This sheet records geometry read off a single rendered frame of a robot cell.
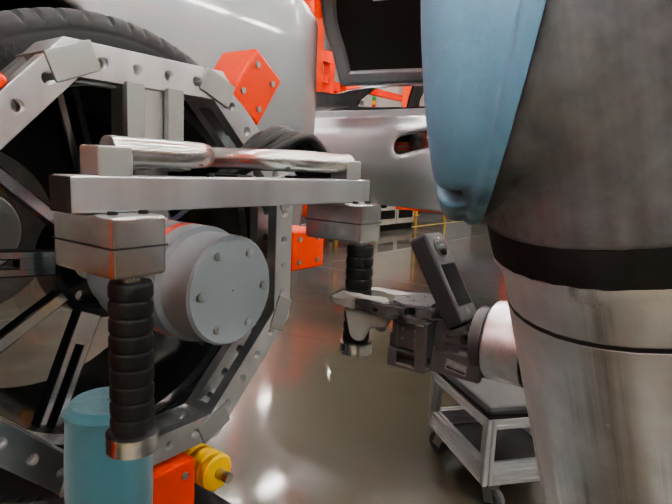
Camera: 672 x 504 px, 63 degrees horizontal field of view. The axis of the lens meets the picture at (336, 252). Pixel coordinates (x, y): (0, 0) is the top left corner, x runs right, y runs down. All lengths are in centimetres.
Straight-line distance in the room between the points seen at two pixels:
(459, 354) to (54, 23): 62
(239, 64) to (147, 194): 41
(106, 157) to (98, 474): 32
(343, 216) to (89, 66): 34
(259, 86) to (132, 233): 46
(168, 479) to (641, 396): 72
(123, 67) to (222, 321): 32
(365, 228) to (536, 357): 50
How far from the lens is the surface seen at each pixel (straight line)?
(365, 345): 73
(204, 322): 62
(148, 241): 47
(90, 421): 62
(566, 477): 25
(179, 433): 85
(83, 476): 64
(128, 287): 46
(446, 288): 64
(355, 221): 69
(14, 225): 122
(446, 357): 67
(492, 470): 177
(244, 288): 65
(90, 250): 48
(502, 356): 61
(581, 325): 20
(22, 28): 76
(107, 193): 48
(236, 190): 56
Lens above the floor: 99
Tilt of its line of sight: 9 degrees down
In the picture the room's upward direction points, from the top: 3 degrees clockwise
